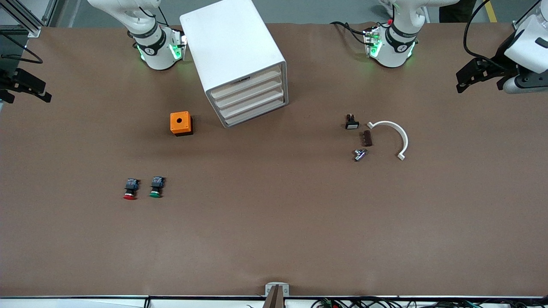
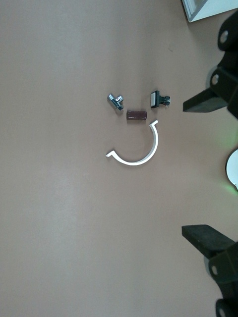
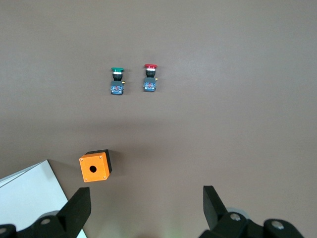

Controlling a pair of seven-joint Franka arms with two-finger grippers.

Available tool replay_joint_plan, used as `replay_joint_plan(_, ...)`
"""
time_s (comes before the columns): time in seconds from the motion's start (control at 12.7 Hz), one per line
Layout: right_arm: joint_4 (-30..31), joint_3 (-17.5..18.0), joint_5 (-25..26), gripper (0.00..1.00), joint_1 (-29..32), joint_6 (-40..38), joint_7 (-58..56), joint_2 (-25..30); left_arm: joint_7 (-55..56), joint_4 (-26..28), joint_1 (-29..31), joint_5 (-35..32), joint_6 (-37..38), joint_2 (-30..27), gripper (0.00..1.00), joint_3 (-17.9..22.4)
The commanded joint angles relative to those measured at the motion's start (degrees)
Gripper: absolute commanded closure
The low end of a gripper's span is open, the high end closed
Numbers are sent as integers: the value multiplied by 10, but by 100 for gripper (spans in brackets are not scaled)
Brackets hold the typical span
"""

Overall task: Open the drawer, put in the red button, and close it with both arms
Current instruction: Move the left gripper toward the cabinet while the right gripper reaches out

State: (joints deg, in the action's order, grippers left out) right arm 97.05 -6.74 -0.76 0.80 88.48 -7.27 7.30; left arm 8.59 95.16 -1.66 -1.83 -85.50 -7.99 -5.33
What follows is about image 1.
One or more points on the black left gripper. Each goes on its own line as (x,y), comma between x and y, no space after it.
(499,56)

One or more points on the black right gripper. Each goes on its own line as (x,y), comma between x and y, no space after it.
(5,80)

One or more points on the red push button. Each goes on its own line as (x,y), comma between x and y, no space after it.
(130,186)

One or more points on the white plastic drawer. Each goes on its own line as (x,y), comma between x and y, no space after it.
(254,108)
(254,90)
(254,82)
(254,99)

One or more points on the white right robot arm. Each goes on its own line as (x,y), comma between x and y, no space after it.
(156,51)

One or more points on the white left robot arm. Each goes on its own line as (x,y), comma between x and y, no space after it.
(396,49)

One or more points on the green push button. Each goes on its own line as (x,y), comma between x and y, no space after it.
(156,184)

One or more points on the white drawer cabinet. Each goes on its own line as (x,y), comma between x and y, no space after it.
(231,42)

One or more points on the white curved plastic piece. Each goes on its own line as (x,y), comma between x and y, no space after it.
(404,139)

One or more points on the brown terminal block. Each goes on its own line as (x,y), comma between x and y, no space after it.
(367,138)

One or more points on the black switch with white face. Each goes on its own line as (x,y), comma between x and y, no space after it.
(352,125)

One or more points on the orange button enclosure box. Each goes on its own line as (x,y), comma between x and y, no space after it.
(174,125)

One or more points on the silver key switch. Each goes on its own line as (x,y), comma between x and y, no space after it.
(359,155)

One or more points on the grey metal mounting bracket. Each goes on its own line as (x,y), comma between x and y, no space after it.
(277,295)

